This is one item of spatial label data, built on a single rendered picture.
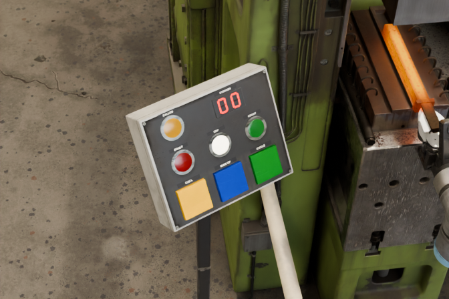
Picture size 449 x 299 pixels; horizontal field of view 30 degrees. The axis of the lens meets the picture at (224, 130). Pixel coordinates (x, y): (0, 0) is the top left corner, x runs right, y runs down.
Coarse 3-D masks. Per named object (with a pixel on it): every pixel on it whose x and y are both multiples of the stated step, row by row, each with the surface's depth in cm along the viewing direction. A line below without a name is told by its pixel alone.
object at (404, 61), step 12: (396, 36) 232; (396, 48) 229; (396, 60) 228; (408, 60) 225; (408, 72) 222; (408, 84) 220; (420, 84) 219; (420, 96) 216; (432, 108) 212; (432, 120) 209
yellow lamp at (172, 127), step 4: (168, 120) 185; (172, 120) 185; (176, 120) 186; (164, 124) 184; (168, 124) 185; (172, 124) 185; (176, 124) 186; (180, 124) 186; (164, 128) 185; (168, 128) 185; (172, 128) 185; (176, 128) 186; (180, 128) 187; (164, 132) 185; (168, 132) 185; (172, 132) 186; (176, 132) 186; (168, 136) 185; (172, 136) 186
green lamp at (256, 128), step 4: (256, 120) 196; (260, 120) 196; (252, 124) 196; (256, 124) 196; (260, 124) 197; (248, 128) 195; (252, 128) 196; (256, 128) 196; (260, 128) 197; (252, 132) 196; (256, 132) 196; (260, 132) 197; (252, 136) 196; (256, 136) 197
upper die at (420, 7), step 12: (384, 0) 200; (396, 0) 191; (408, 0) 190; (420, 0) 191; (432, 0) 191; (444, 0) 192; (396, 12) 192; (408, 12) 193; (420, 12) 193; (432, 12) 194; (444, 12) 195; (396, 24) 195; (408, 24) 196
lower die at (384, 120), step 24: (360, 24) 240; (384, 48) 233; (408, 48) 233; (360, 72) 227; (384, 72) 226; (432, 72) 226; (360, 96) 228; (384, 96) 221; (408, 96) 218; (432, 96) 219; (384, 120) 218; (408, 120) 220
